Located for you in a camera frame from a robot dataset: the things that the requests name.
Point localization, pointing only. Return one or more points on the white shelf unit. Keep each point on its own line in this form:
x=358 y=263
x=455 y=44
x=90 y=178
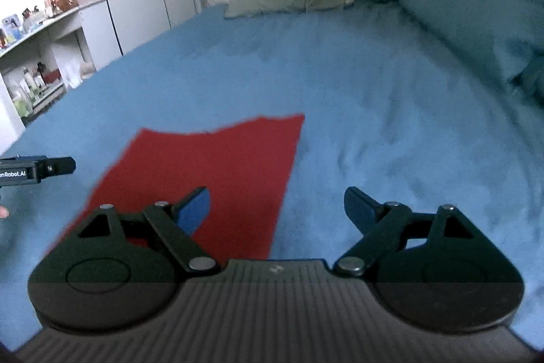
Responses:
x=51 y=48

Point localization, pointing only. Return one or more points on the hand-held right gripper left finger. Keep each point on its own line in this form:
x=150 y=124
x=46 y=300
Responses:
x=195 y=210

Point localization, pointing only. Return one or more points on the red long-sleeved sweater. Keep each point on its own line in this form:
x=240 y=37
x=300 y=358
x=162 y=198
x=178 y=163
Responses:
x=212 y=171

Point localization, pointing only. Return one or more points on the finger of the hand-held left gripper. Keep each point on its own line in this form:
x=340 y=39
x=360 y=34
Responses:
x=59 y=166

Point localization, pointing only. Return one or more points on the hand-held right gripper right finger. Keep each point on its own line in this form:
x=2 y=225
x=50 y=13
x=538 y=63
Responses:
x=359 y=205

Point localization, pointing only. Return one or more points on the teal folded duvet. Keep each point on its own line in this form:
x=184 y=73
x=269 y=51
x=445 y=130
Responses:
x=463 y=18

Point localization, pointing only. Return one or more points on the blue bed sheet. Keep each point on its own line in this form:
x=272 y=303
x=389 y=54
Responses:
x=382 y=112

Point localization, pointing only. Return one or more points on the person's left hand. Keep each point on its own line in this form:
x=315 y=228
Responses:
x=3 y=212

